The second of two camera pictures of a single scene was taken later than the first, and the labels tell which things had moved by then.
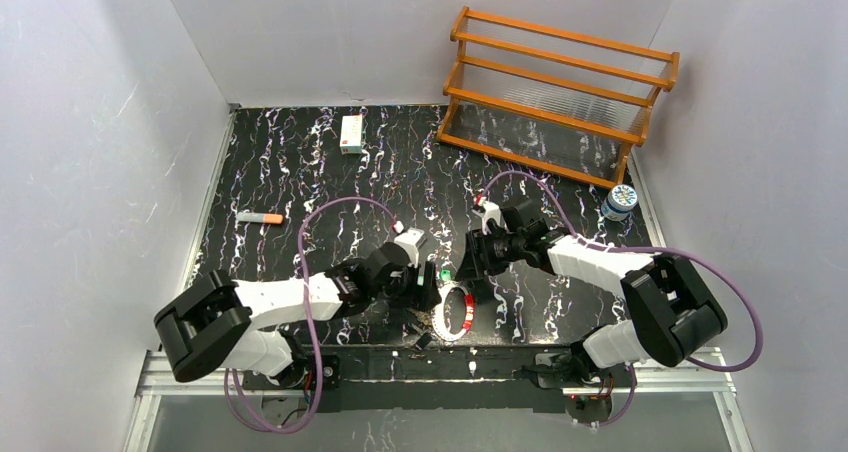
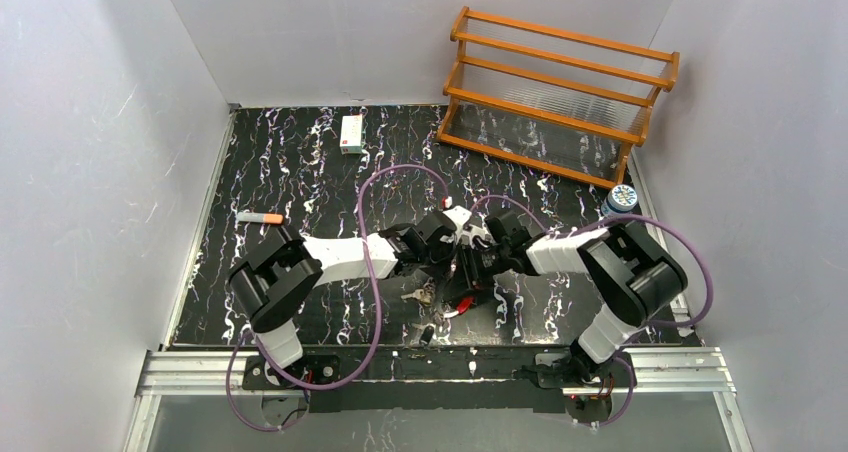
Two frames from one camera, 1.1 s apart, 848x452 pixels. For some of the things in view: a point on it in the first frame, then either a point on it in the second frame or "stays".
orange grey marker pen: (255, 217) stays
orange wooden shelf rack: (556, 100) stays
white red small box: (351, 140) stays
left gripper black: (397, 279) -> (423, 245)
